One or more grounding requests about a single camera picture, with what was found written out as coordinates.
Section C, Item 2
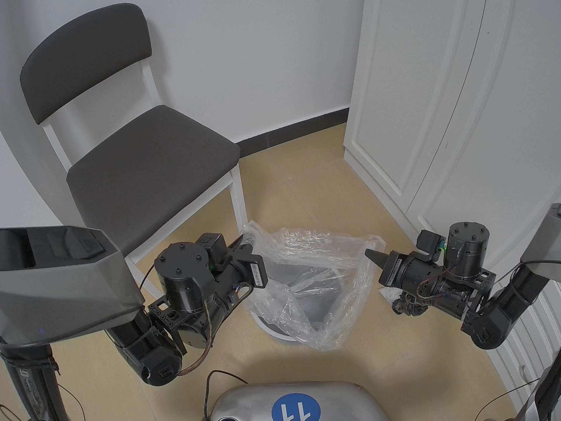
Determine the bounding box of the black plastic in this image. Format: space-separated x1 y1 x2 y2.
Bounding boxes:
391 292 429 317

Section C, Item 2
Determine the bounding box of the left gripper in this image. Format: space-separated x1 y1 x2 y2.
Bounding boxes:
212 243 269 308

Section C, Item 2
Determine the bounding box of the dark grey padded white chair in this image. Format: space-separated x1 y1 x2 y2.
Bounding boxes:
20 3 252 279

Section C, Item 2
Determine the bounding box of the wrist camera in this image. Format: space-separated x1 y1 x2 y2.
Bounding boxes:
416 230 448 265
197 233 231 267

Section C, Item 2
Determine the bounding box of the clear plastic bag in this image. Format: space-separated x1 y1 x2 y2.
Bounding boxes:
240 220 387 352

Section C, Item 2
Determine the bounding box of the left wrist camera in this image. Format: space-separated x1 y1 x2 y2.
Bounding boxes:
197 233 231 267

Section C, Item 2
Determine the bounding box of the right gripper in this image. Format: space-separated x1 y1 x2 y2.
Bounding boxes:
365 248 441 301

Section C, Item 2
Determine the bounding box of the black cable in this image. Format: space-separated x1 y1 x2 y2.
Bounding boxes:
203 370 250 421

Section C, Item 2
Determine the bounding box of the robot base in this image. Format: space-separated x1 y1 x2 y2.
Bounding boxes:
210 382 391 421

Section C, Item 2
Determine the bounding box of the white trash bin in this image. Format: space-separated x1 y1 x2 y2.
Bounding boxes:
249 261 347 344

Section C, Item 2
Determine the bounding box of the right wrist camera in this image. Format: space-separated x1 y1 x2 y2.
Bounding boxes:
416 230 448 265

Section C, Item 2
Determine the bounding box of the white wardrobe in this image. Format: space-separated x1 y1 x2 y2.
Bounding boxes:
343 0 561 411

